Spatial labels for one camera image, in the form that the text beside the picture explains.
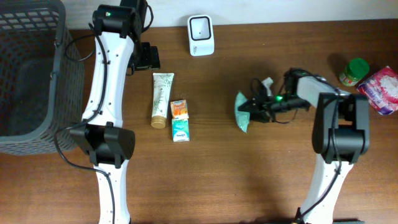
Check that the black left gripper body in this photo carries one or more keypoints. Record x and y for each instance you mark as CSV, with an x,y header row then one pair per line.
x,y
144,56

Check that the dark grey plastic basket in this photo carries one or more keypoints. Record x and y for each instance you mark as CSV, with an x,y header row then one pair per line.
x,y
41,89

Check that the orange Kleenex tissue pack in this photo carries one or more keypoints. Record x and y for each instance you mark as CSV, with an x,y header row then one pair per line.
x,y
179,109

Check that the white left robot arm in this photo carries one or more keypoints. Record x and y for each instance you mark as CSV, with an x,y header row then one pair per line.
x,y
100,135

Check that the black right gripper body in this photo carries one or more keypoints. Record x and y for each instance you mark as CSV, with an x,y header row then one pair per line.
x,y
261,104

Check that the green lid glass jar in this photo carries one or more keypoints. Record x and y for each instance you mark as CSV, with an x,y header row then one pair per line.
x,y
357,69

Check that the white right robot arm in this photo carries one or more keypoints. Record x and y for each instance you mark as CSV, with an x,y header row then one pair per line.
x,y
340,132

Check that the purple red pad package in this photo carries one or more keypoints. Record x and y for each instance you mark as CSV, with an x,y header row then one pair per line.
x,y
381,91

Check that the teal wet wipes pack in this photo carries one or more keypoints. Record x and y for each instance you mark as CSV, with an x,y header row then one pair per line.
x,y
242,118

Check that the small teal tissue pack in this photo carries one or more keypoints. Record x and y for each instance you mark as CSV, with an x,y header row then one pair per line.
x,y
180,130

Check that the white barcode scanner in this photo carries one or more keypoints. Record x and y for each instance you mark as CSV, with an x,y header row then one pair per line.
x,y
201,36

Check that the cream lotion tube gold cap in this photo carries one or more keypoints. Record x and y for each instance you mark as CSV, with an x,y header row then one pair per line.
x,y
162,88

